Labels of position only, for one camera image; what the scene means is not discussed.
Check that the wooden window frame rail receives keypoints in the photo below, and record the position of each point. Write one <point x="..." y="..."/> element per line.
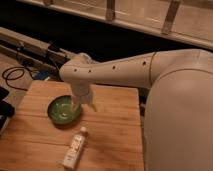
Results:
<point x="187" y="21"/>

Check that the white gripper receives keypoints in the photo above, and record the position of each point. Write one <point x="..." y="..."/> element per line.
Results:
<point x="82" y="94"/>

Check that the blue object on floor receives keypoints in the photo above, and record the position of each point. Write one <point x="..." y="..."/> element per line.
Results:
<point x="42" y="75"/>

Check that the white plastic bottle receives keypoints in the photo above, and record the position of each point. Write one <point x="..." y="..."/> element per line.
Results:
<point x="75" y="148"/>

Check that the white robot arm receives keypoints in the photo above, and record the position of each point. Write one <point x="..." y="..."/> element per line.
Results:
<point x="178" y="123"/>

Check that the black device at left edge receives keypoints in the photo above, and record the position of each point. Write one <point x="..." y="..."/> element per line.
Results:
<point x="6" y="109"/>

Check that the green ceramic bowl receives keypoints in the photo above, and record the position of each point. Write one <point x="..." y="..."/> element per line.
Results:
<point x="60" y="113"/>

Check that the black power adapter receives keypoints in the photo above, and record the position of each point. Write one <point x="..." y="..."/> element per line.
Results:
<point x="54" y="47"/>

